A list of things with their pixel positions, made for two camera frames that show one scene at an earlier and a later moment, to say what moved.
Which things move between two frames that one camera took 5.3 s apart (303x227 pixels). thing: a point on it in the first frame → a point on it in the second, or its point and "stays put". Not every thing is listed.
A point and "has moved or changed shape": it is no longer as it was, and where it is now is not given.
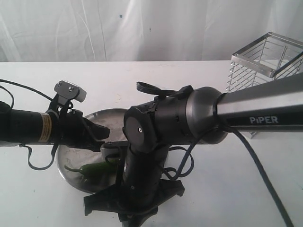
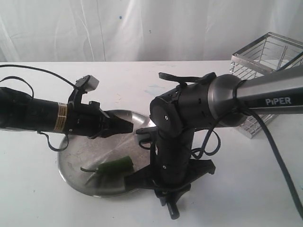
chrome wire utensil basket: (271, 57) stays put
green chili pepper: (99, 169) has moved or changed shape
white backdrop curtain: (139, 30) stays put
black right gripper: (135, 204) → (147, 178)
